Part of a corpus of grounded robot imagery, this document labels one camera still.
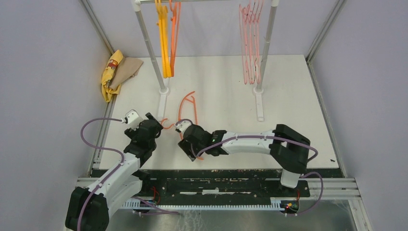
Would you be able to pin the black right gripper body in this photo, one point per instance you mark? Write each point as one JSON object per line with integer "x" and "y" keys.
{"x": 186, "y": 145}

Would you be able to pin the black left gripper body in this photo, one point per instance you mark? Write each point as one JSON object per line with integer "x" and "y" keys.
{"x": 132, "y": 134}

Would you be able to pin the orange plastic hanger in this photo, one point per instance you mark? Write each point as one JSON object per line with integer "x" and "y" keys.
{"x": 186, "y": 111}
{"x": 176, "y": 10}

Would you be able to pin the yellow plastic hanger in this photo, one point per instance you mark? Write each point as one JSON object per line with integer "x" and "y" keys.
{"x": 164, "y": 41}
{"x": 167, "y": 44}

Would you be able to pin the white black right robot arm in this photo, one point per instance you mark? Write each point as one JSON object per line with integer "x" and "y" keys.
{"x": 288, "y": 147}

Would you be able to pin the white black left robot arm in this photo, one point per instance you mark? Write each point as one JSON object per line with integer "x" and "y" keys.
{"x": 91, "y": 208}

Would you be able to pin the white rack foot left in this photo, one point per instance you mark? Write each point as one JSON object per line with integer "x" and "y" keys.
{"x": 163, "y": 95}

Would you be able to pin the yellow printed cloth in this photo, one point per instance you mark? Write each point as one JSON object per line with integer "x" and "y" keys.
{"x": 108, "y": 76}

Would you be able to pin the beige cloth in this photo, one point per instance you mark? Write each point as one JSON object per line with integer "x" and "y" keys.
{"x": 126, "y": 69}

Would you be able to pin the grey rack pole left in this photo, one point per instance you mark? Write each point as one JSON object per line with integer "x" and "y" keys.
{"x": 136, "y": 4}

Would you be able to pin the grey rack pole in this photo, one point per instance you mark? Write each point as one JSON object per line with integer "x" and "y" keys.
{"x": 271, "y": 19}
{"x": 136, "y": 4}

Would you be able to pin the grey rack pole right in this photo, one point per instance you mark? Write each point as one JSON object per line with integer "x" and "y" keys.
{"x": 271, "y": 19}

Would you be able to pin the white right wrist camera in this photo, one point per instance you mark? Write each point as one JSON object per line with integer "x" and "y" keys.
{"x": 182, "y": 126}

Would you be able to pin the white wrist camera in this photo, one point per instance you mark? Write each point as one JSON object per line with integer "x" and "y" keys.
{"x": 132, "y": 119}
{"x": 182, "y": 126}

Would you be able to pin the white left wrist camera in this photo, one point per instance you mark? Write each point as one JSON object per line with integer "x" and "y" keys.
{"x": 132, "y": 119}

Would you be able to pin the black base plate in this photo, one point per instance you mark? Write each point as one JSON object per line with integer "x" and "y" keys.
{"x": 218, "y": 187}

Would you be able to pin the white slotted cable duct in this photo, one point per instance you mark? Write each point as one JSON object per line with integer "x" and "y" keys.
{"x": 135, "y": 204}

